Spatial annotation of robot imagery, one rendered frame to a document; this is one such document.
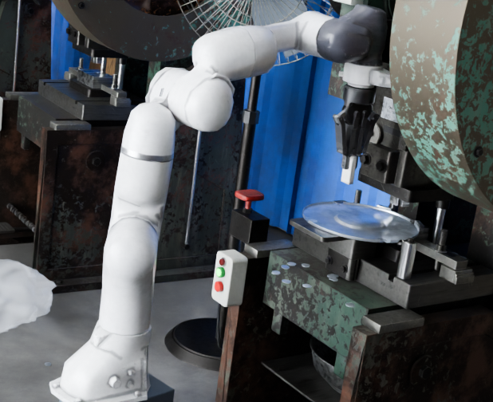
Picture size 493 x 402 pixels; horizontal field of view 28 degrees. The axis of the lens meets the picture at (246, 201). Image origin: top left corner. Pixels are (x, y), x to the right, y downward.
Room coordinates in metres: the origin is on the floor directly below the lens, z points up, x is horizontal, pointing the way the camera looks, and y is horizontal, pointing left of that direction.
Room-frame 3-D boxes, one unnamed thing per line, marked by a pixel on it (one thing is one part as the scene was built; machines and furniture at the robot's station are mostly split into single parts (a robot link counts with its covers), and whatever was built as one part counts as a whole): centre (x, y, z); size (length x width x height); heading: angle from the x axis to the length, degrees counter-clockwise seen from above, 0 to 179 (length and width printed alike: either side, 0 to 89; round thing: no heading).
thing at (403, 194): (2.44, -0.39, 0.86); 0.20 x 0.16 x 0.05; 37
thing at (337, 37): (2.29, -0.19, 1.24); 0.18 x 0.10 x 0.13; 127
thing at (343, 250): (2.34, -0.25, 0.72); 0.25 x 0.14 x 0.14; 127
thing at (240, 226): (2.55, -0.02, 0.62); 0.10 x 0.06 x 0.20; 37
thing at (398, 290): (2.44, -0.39, 0.68); 0.45 x 0.30 x 0.06; 37
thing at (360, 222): (2.37, -0.29, 0.78); 0.29 x 0.29 x 0.01
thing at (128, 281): (1.96, 0.22, 0.71); 0.18 x 0.11 x 0.25; 5
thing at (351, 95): (2.32, -0.23, 1.08); 0.08 x 0.07 x 0.09; 127
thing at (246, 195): (2.57, -0.01, 0.72); 0.07 x 0.06 x 0.08; 127
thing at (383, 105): (2.42, -0.35, 1.04); 0.17 x 0.15 x 0.30; 127
